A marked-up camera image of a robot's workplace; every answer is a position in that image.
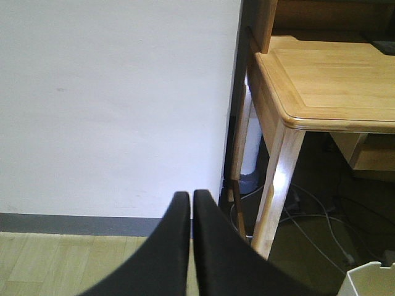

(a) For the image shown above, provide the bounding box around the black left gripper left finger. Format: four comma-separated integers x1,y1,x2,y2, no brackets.
82,192,189,295

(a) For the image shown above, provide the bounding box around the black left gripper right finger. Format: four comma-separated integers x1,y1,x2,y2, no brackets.
193,189,320,295

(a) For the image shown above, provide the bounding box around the white trash bin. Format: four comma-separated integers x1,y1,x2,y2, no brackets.
337,261,395,296

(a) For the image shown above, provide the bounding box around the white cylinder under desk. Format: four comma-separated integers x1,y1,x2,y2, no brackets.
239,118,262,194

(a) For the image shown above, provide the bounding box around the wooden drawer unit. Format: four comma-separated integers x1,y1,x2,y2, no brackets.
330,133,394,183

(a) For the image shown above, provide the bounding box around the wooden desk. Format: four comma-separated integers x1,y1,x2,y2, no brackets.
231,1,394,258

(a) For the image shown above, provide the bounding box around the black monitor stand base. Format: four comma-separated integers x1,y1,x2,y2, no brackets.
370,40,395,56

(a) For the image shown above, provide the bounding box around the white cable on floor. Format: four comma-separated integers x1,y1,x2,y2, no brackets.
230,184,395,275

